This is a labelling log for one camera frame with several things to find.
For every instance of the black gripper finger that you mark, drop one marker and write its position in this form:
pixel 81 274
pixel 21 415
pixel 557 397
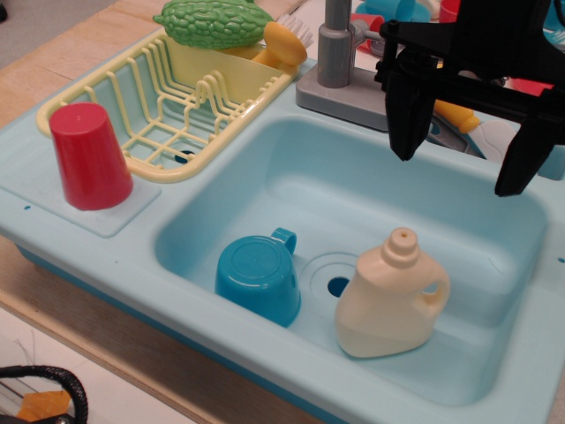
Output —
pixel 409 113
pixel 527 152

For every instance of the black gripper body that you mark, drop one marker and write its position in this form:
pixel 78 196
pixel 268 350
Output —
pixel 469 62

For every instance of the cream detergent bottle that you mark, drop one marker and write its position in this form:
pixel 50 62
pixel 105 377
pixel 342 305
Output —
pixel 393 300

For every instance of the light blue toy sink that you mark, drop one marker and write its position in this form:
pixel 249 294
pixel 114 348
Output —
pixel 134 286

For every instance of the yellow dish drying rack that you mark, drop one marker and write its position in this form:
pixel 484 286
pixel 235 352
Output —
pixel 174 108

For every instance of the red plate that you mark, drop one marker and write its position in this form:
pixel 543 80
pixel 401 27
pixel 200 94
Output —
pixel 529 87

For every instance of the red mug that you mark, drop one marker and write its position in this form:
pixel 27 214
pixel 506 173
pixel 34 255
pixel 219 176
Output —
pixel 449 11

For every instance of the grey toy faucet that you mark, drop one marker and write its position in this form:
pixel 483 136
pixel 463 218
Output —
pixel 335 86

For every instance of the small red cup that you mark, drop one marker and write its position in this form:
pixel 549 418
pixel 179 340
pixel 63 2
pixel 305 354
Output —
pixel 371 24

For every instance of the blue cup on saucer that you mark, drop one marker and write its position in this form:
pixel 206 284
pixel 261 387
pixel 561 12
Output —
pixel 402 10

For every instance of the yellow dish brush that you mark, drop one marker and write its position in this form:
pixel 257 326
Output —
pixel 286 42

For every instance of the green bitter gourd toy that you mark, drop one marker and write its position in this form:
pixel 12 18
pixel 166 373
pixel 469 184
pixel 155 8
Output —
pixel 213 24

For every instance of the blue plastic mug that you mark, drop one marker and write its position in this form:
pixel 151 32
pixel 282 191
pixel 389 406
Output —
pixel 258 273

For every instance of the red plastic cup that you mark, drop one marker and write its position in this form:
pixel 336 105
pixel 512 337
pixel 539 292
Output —
pixel 91 164

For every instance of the orange tape piece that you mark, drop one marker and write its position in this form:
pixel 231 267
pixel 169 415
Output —
pixel 42 405

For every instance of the yellow handled white spatula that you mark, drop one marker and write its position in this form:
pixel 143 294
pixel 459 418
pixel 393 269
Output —
pixel 491 138

